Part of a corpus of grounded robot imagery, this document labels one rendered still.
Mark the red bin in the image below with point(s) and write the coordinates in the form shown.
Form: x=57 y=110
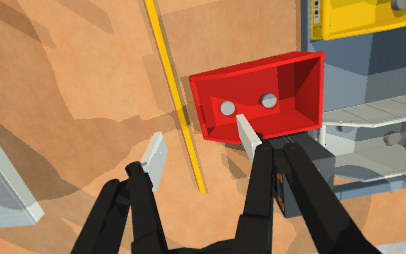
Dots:
x=296 y=82

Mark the dark grey tool case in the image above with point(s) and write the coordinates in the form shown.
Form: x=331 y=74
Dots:
x=323 y=159

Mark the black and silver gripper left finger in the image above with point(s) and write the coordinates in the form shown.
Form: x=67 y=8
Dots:
x=103 y=230

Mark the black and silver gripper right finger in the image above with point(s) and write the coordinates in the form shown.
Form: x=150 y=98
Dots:
x=332 y=229

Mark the grey metal shelf rack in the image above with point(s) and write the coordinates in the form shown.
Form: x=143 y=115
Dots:
x=357 y=70

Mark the yellow long thin bar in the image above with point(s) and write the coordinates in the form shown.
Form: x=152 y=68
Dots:
x=173 y=86

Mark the grey open bin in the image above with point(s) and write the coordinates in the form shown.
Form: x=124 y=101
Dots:
x=362 y=154

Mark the yellow open bin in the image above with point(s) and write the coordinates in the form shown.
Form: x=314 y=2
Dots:
x=353 y=17

